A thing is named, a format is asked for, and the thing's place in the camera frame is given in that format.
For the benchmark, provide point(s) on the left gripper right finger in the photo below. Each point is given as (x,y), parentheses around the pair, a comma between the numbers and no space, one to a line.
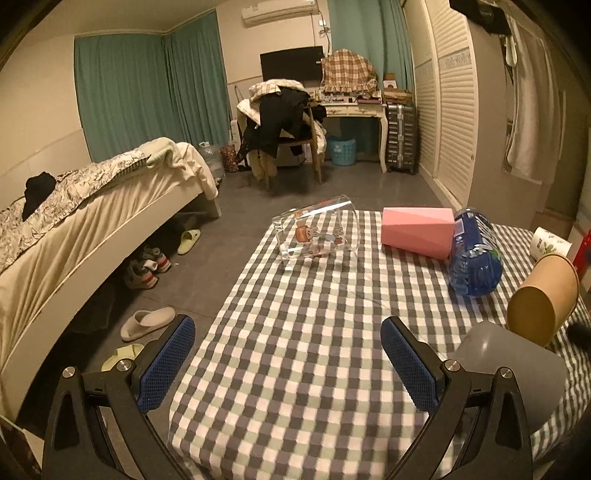
(497,444)

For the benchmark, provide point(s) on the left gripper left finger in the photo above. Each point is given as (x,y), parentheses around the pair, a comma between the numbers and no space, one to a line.
(77,444)

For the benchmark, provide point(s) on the grey plastic cup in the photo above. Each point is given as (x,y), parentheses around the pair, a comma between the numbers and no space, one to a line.
(540,374)

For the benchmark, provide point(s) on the brown paper cup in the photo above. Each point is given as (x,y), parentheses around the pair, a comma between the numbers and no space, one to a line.
(543,302)

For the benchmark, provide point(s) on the blue plastic bottle cup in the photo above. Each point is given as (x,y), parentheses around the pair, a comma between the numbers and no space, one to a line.
(476,264)

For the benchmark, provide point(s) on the white printed paper cup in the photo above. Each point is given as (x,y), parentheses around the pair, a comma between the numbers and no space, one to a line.
(545,242)

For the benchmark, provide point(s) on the pink faceted cup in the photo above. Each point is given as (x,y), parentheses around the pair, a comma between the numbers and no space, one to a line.
(427,231)

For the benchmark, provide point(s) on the clear glass printed cup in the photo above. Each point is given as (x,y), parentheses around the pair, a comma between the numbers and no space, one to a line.
(317,230)

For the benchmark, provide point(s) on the pale green slipper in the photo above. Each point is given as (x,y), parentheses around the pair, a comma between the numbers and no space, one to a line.
(126,352)

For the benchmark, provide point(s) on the white slipper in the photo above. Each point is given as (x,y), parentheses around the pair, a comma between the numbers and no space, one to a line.
(144,322)

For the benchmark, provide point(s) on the bed with beige sheet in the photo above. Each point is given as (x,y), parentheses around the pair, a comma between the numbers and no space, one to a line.
(48,284)

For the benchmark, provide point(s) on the white red sneaker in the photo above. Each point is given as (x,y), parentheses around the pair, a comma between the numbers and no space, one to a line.
(154,260)
(140,275)

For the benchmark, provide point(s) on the checkered tablecloth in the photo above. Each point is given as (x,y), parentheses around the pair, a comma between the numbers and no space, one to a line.
(292,382)

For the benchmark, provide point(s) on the red thermos bottle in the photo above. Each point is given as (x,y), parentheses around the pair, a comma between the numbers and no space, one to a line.
(581,260)

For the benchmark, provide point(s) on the floral quilt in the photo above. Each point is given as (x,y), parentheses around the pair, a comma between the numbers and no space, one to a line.
(71,191)

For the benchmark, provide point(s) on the green slipper under bed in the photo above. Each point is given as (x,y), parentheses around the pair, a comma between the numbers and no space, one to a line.
(188,240)

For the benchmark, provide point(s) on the black garment on bed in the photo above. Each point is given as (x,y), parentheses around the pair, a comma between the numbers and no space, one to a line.
(37,190)

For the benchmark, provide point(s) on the hanging white towel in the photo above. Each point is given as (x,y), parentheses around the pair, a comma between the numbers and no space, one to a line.
(534,142)

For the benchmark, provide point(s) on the large water jug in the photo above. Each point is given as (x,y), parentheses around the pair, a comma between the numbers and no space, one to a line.
(212,156)

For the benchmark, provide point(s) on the blue laundry basket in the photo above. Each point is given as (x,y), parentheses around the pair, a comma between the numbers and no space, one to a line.
(342,151)

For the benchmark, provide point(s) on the dark ribbed suitcase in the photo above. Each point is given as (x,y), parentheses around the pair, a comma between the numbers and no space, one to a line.
(402,137)

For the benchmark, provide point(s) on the left green curtain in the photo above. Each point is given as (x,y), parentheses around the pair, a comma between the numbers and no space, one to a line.
(133,88)

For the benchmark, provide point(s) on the green curtain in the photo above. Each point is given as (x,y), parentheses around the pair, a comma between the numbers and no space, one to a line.
(133,88)
(376,30)

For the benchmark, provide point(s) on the white desk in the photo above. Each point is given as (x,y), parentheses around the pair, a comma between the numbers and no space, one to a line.
(364,110)

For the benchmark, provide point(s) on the wooden chair with clothes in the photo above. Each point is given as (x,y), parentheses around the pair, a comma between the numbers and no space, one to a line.
(279,112)

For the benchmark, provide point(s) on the white louvered wardrobe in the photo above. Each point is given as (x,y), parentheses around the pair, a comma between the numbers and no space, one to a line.
(462,97)

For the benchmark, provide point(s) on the plaid cloth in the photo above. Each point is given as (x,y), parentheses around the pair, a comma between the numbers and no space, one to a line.
(346,72)

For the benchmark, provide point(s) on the black monitor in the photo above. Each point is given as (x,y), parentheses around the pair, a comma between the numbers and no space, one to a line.
(303,64)

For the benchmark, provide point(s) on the black hanging garment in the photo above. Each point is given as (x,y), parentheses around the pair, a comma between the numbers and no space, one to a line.
(490,17)

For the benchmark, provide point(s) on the right green curtain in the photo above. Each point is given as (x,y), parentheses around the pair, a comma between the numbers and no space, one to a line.
(376,30)

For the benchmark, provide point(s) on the white air conditioner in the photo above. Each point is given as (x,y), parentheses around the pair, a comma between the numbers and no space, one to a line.
(269,11)

